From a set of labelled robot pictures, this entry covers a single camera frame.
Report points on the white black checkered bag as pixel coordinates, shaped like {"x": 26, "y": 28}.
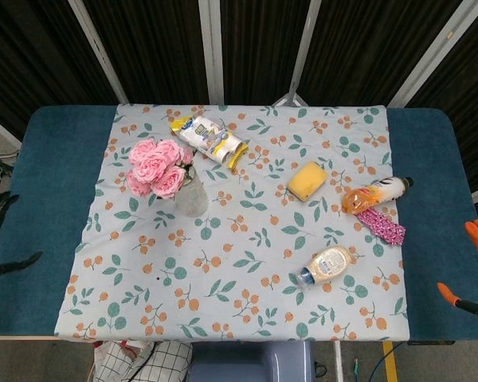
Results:
{"x": 163, "y": 362}

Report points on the yellow white snack packet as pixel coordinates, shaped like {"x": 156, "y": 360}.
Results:
{"x": 213, "y": 139}

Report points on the yellow sponge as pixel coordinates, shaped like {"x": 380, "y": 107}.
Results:
{"x": 307, "y": 181}

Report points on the orange drink bottle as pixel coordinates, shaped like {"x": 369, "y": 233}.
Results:
{"x": 372, "y": 195}

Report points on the white table leg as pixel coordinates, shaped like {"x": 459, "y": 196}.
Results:
{"x": 338, "y": 362}

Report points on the mayonnaise squeeze bottle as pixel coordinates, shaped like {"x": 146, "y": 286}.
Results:
{"x": 328, "y": 264}

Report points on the pink patterned knitted cloth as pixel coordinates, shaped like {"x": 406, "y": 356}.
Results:
{"x": 382, "y": 228}

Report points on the teal blue table cover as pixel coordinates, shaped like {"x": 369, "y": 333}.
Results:
{"x": 48, "y": 207}

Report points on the clear glass vase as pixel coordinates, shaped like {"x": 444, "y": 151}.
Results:
{"x": 193, "y": 197}

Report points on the floral leaf print tablecloth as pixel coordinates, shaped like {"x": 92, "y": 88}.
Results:
{"x": 263, "y": 238}

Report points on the pink artificial flower bouquet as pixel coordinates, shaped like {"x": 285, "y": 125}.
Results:
{"x": 155, "y": 163}

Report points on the blue grey plastic stool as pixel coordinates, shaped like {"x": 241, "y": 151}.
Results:
{"x": 251, "y": 364}

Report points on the white post with tripod base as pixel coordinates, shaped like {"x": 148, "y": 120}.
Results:
{"x": 302, "y": 51}

